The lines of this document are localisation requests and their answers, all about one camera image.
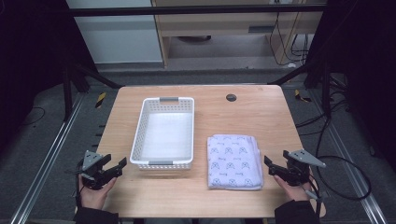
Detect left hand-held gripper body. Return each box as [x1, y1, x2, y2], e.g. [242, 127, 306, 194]
[81, 149, 117, 190]

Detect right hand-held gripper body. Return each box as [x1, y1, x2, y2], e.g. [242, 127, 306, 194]
[284, 148, 327, 187]

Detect white patterned cloth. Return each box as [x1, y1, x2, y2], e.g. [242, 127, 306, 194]
[206, 133, 264, 191]

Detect white plastic basket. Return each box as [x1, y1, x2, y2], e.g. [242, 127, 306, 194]
[129, 96, 195, 171]

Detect person's right hand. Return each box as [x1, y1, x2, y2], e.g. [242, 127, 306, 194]
[274, 175, 314, 203]

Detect person's left hand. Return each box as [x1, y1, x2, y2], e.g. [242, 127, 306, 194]
[78, 175, 118, 211]

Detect yellow black striped tape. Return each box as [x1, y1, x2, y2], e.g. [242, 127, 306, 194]
[94, 91, 107, 109]
[293, 89, 313, 104]

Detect black metal stand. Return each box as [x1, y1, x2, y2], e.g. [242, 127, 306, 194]
[61, 60, 125, 123]
[268, 60, 333, 119]

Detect white cabinet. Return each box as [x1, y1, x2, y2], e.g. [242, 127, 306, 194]
[65, 0, 164, 65]

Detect black curtain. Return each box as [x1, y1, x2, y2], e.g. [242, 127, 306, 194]
[305, 0, 396, 174]
[0, 0, 98, 153]

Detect light wooden desk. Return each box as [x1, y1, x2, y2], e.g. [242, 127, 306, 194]
[150, 0, 325, 69]

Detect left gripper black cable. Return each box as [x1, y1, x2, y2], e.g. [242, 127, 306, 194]
[74, 160, 84, 209]

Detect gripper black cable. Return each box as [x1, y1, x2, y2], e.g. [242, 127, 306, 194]
[302, 173, 329, 218]
[74, 160, 84, 209]

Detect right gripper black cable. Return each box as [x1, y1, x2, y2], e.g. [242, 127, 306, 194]
[302, 173, 329, 218]

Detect aluminium floor rail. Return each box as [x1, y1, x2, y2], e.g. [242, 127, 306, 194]
[307, 89, 389, 224]
[8, 92, 86, 224]

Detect black floor cables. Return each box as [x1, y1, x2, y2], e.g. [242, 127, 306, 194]
[294, 73, 353, 137]

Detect looped black floor cable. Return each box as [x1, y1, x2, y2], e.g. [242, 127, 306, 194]
[315, 154, 373, 202]

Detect thin black floor cable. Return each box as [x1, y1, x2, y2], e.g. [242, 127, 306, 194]
[21, 106, 47, 127]

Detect hanging black desk cables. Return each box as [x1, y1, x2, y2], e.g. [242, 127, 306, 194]
[268, 11, 313, 67]

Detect black horizontal frame bar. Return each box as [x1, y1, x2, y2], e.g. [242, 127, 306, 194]
[65, 4, 329, 17]

